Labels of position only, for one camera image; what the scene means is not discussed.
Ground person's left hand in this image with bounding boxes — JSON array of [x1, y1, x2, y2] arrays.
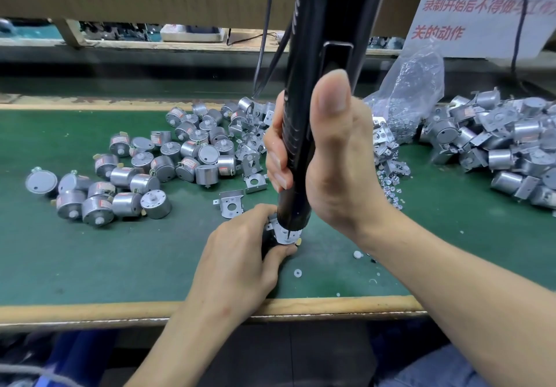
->
[[182, 204, 298, 324]]

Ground person's right hand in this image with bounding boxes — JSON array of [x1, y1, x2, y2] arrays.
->
[[263, 70, 403, 246]]

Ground silver round motor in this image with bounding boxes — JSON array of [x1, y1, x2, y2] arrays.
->
[[262, 226, 301, 255]]

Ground silver metal bracket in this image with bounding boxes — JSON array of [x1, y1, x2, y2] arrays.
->
[[213, 190, 247, 220], [265, 217, 303, 246]]

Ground pile of metal brackets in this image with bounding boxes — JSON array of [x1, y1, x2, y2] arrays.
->
[[165, 96, 411, 210]]

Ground pile of silver motors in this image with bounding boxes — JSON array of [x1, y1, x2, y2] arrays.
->
[[24, 104, 240, 227]]

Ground black electric screwdriver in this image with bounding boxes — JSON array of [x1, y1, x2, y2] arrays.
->
[[273, 0, 389, 236]]

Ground pile of assembled motors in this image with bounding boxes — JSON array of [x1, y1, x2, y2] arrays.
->
[[421, 87, 556, 210]]

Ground person's left forearm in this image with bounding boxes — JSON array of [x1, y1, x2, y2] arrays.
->
[[126, 300, 262, 387]]

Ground scatter of small silver screws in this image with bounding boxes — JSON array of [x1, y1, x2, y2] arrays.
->
[[294, 161, 409, 279]]

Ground small clear plastic bag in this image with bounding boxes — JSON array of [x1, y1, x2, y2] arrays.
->
[[365, 39, 446, 144]]

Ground blue plastic bin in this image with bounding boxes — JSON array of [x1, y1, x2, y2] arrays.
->
[[0, 330, 118, 387]]

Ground green bench mat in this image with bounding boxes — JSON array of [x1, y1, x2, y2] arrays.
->
[[0, 109, 556, 307]]

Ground grey blue trousers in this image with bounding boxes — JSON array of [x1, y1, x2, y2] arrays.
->
[[378, 343, 488, 387]]

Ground white paper sign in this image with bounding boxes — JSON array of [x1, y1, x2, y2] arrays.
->
[[404, 0, 556, 60]]

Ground black hanging cable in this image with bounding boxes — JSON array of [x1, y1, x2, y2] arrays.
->
[[254, 0, 277, 97], [258, 26, 293, 97]]

